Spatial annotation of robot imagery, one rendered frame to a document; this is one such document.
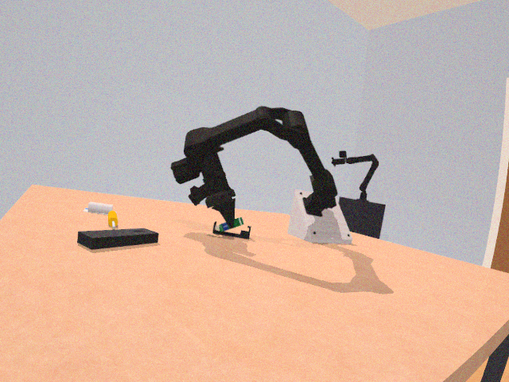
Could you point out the yellow-handled screwdriver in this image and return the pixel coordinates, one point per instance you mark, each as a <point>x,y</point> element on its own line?
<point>112,219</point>

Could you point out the green cylindrical battery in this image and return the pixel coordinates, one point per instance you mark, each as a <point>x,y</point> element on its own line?
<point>237,222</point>

